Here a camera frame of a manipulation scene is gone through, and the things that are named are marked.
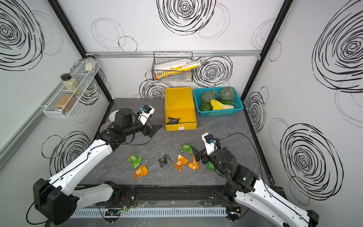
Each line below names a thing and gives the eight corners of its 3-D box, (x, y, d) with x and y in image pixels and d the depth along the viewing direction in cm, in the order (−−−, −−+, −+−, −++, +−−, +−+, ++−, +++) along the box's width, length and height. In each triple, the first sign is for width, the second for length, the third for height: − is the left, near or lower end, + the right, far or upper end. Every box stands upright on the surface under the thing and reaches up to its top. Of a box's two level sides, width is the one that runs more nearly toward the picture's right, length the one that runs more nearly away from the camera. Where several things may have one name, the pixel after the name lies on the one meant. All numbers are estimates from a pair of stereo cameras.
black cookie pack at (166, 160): (161, 167, 86) (160, 166, 84) (157, 160, 89) (157, 159, 87) (172, 161, 88) (172, 160, 87) (168, 154, 91) (168, 153, 90)
